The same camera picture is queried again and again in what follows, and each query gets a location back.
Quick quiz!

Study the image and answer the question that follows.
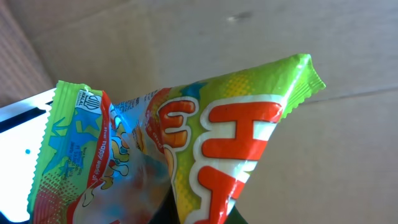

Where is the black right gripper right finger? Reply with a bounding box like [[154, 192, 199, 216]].
[[224, 207, 248, 224]]

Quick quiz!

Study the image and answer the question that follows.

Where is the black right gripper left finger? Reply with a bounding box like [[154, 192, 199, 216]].
[[150, 187, 180, 224]]

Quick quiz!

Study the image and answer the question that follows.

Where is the colourful gummy candy bag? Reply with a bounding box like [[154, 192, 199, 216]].
[[27, 54, 325, 223]]

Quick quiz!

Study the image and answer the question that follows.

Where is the white barcode scanner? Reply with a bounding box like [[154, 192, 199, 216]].
[[1, 89, 55, 223]]

